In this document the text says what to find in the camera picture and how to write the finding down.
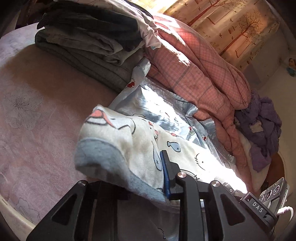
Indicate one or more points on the pink cartoon folded garment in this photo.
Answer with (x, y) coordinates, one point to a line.
(146, 25)

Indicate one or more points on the plush toy on wall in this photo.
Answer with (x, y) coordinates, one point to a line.
(291, 68)

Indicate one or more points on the blue Hello Kitty pajama top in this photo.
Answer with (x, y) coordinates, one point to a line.
(143, 98)

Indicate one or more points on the dark folded clothes stack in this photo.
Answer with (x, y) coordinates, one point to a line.
(101, 38)

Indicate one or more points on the tree print curtain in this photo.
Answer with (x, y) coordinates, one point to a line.
(237, 30)

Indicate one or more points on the white pillow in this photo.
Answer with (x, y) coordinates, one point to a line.
(258, 178)

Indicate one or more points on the purple fleece blanket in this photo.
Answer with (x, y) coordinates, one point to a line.
(261, 125)

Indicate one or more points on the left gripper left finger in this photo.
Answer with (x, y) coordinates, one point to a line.
(88, 211)

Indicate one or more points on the white Hello Kitty pants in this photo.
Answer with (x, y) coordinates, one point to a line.
(125, 151)

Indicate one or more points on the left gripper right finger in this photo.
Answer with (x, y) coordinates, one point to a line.
(210, 211)

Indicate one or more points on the pink plaid quilt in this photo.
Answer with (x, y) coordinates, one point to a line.
(187, 65)

